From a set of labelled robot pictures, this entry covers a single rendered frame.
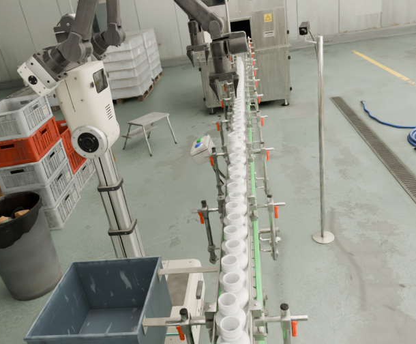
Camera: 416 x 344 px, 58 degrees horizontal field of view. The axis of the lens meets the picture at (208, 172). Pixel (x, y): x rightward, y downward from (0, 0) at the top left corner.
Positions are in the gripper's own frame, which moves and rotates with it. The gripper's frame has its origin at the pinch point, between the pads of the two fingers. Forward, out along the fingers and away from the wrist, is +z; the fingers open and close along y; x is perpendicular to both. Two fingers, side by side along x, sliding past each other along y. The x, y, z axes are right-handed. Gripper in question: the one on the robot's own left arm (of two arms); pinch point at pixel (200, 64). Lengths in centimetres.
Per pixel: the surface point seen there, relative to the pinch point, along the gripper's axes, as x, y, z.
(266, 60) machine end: -388, -48, 71
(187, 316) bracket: 126, -5, 29
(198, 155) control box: 35.5, 2.3, 31.4
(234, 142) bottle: 49, -15, 22
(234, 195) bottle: 86, -15, 24
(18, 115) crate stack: -87, 158, 33
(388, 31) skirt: -935, -404, 137
